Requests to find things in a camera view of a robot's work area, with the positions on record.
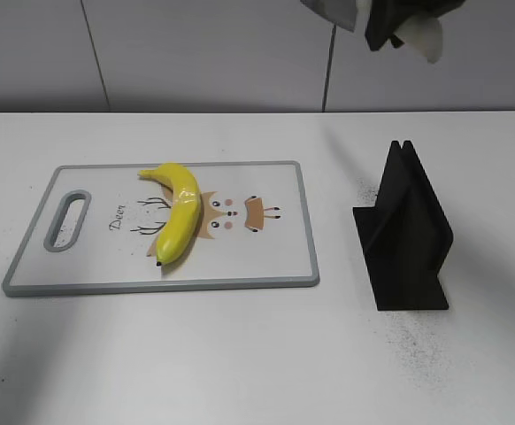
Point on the white-handled kitchen knife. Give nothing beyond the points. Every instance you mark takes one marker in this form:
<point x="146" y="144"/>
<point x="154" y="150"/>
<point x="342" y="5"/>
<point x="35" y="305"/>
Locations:
<point x="421" y="32"/>

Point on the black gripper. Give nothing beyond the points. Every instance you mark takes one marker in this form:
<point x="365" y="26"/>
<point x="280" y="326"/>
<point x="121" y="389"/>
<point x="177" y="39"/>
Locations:
<point x="386" y="16"/>

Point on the yellow plastic banana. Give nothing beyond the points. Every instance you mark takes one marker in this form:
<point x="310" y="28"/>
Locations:
<point x="176" y="234"/>

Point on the black knife stand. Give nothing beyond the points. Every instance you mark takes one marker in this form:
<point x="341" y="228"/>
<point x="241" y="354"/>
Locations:
<point x="405" y="236"/>

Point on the white deer cutting board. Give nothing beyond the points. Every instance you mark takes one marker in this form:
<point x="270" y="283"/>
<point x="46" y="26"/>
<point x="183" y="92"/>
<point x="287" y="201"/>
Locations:
<point x="96" y="227"/>

